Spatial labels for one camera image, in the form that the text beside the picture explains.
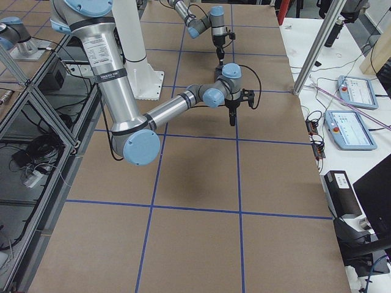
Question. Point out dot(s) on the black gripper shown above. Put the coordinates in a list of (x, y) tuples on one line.
[(231, 105), (219, 47)]

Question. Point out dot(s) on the pink and grey towel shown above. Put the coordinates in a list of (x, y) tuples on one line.
[(218, 72)]

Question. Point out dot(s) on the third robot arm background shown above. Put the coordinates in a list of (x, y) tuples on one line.
[(13, 31)]

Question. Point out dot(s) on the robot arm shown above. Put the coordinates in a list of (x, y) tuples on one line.
[(213, 20), (107, 31)]

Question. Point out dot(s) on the orange black adapter box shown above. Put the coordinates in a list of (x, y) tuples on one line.
[(311, 127)]

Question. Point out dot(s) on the brown paper table cover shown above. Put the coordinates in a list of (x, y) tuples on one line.
[(221, 209)]

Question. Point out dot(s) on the black bottle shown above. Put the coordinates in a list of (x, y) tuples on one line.
[(334, 32)]

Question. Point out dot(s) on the near teach pendant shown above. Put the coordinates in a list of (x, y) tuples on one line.
[(348, 130)]

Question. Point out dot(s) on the teach pendant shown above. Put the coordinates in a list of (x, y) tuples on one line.
[(348, 130), (357, 92)]

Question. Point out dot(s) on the far teach pendant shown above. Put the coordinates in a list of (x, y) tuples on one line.
[(357, 92)]

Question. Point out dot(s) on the black box with label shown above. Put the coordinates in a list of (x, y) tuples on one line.
[(342, 196)]

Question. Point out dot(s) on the black monitor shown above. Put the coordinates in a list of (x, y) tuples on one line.
[(373, 192)]

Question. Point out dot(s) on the white power strip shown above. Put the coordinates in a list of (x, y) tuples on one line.
[(33, 179)]

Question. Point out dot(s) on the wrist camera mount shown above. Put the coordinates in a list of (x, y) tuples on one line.
[(247, 96), (230, 34)]

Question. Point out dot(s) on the aluminium frame rail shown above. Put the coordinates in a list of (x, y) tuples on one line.
[(323, 33)]

